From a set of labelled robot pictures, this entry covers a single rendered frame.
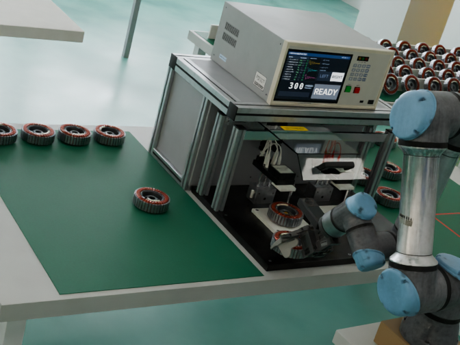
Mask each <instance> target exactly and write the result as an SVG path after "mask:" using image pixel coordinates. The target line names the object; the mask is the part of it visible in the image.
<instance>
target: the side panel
mask: <svg viewBox="0 0 460 345"><path fill-rule="evenodd" d="M209 104H210V100H209V99H207V98H206V97H205V96H204V95H202V94H201V93H200V92H199V91H198V90H197V89H196V88H195V87H193V86H192V85H191V84H190V83H188V82H187V81H186V80H185V79H184V78H183V77H182V76H181V75H179V74H178V73H177V72H176V71H174V70H173V69H172V68H171V67H169V66H168V70H167V74H166V79H165V82H164V87H163V91H162V96H161V99H160V102H159V108H158V111H157V116H156V119H155V125H154V128H153V133H152V137H151V142H150V145H149V150H148V152H149V153H150V154H151V155H152V156H153V157H154V158H155V159H156V160H157V161H158V162H159V164H160V165H161V166H162V167H163V168H164V169H165V170H166V171H167V172H168V173H169V175H170V176H171V177H172V178H173V179H174V180H175V181H176V182H177V183H178V184H179V185H180V186H181V187H182V188H183V189H184V190H187V189H189V190H192V186H189V185H188V184H189V180H190V175H191V173H192V168H193V165H194V161H195V157H196V152H197V150H198V147H199V142H200V139H201V134H202V131H203V127H204V124H205V119H206V116H207V111H208V108H209Z"/></svg>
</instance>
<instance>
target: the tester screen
mask: <svg viewBox="0 0 460 345"><path fill-rule="evenodd" d="M349 61H350V57H348V56H340V55H325V54H317V53H301V52H293V51H289V53H288V56H287V60H286V63H285V67H284V69H283V74H282V76H281V81H280V84H279V87H278V90H277V94H276V97H275V98H276V99H299V100H314V101H337V99H336V100H332V99H311V95H312V92H313V90H314V86H315V84H327V85H339V86H341V85H342V82H340V81H320V80H317V78H318V74H319V71H323V72H333V73H344V75H345V73H346V69H347V67H348V63H349ZM343 79H344V77H343ZM342 81H343V80H342ZM290 82H299V83H305V85H304V88H303V90H291V89H288V86H289V83H290ZM279 91H289V92H309V97H288V96H277V95H278V93H279Z"/></svg>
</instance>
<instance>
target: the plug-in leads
mask: <svg viewBox="0 0 460 345"><path fill-rule="evenodd" d="M275 142H276V143H274V142H273V143H272V140H267V142H266V145H265V147H264V149H263V151H260V153H261V154H260V155H257V157H256V160H257V161H258V162H263V164H265V166H264V168H265V169H267V168H268V166H269V162H270V151H271V146H272V145H274V144H275V146H276V148H277V149H276V152H275V154H274V155H273V158H272V161H271V163H270V164H271V165H275V164H276V162H277V158H278V155H279V150H278V145H279V144H278V143H277V141H276V140H275ZM269 146H270V151H269V153H268V150H267V152H266V155H265V157H264V154H265V150H266V149H269ZM279 147H280V149H281V146H280V145H279ZM280 163H281V152H280V155H279V158H278V162H277V165H280Z"/></svg>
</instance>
